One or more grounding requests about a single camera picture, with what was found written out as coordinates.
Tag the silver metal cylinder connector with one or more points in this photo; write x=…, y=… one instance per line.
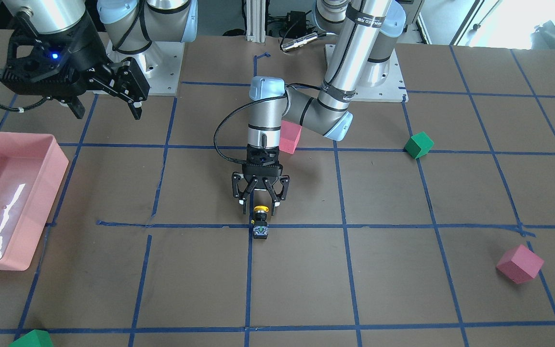
x=298, y=42

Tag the pink foam cube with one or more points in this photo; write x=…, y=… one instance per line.
x=289, y=136
x=520, y=264

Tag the yellow push button switch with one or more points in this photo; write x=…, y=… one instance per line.
x=259, y=222

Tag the aluminium profile post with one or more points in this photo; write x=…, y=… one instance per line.
x=255, y=15

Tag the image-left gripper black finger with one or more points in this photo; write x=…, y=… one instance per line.
x=76, y=107
x=125, y=80

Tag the pink foam cube centre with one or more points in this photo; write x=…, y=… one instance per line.
x=289, y=136

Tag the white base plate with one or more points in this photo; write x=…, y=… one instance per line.
x=161, y=64
x=381, y=82

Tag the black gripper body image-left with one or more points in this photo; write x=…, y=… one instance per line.
x=86, y=52

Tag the black power adapter box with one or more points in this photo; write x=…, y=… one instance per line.
x=296, y=20

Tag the pink plastic tray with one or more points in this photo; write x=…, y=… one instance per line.
x=32, y=168

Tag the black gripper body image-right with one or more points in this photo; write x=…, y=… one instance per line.
x=260, y=185

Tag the green foam cube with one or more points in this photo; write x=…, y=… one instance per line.
x=418, y=145

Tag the green foam block bottom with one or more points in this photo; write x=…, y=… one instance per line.
x=34, y=338

